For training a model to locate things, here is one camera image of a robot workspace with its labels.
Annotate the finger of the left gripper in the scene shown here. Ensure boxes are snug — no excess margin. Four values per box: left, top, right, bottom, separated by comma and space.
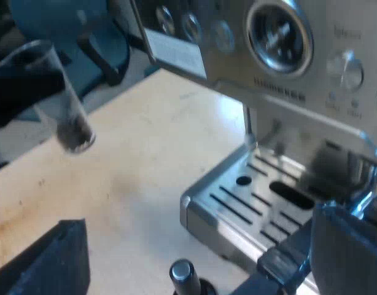
0, 66, 65, 130

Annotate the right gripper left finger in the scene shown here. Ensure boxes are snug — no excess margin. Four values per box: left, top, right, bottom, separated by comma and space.
3, 218, 91, 295

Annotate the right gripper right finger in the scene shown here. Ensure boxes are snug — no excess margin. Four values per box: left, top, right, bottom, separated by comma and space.
310, 202, 377, 295

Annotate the clear measuring glass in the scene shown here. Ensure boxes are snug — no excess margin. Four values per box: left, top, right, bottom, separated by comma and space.
0, 39, 96, 154

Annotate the steel espresso machine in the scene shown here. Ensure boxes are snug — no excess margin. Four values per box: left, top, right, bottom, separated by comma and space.
129, 0, 377, 295

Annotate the blue office chair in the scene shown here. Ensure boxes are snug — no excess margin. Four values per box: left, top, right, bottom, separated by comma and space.
9, 0, 131, 95

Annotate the small black tamper with knob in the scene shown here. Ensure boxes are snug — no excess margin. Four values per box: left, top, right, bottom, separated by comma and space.
169, 259, 222, 295

